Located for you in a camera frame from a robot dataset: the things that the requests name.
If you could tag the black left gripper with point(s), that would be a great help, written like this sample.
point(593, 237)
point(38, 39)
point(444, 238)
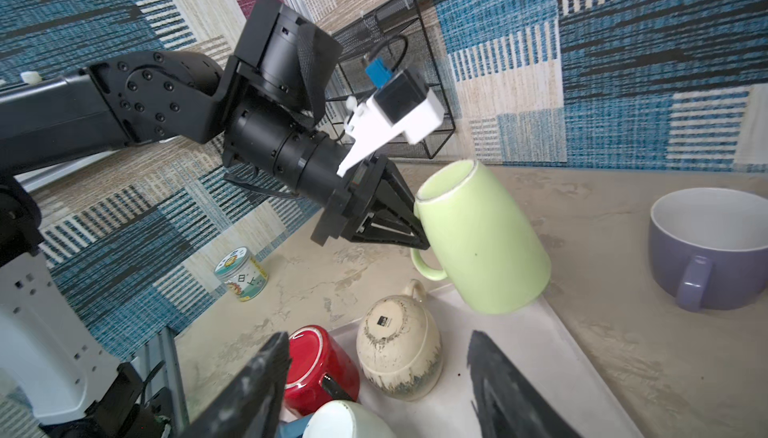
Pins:
point(373, 204)

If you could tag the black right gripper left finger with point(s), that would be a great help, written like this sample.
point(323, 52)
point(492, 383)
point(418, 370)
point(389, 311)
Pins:
point(250, 404)

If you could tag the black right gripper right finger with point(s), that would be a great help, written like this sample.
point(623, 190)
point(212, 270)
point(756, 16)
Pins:
point(506, 404)

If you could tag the light green mug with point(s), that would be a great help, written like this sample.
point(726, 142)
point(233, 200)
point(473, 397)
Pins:
point(483, 241)

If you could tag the lavender purple mug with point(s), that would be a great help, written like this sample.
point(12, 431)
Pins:
point(708, 247)

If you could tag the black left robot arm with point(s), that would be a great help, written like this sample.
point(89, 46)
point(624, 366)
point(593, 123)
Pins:
point(266, 103)

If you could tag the light blue mug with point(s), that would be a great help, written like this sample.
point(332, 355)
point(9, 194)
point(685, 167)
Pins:
point(293, 429)

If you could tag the red mug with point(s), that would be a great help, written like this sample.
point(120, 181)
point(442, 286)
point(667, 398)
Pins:
point(320, 371)

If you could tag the white mug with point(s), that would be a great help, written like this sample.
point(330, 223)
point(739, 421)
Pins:
point(346, 419)

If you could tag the beige speckled ceramic mug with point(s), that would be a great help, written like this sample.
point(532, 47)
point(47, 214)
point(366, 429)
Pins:
point(399, 346)

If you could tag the white plastic tray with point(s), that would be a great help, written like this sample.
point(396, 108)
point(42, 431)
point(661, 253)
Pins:
point(536, 342)

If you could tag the green lidded round tin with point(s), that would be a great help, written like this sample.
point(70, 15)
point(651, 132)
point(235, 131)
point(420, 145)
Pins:
point(242, 274)

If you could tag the black wire mesh shelf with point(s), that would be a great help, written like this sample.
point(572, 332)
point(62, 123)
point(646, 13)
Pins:
point(397, 32)

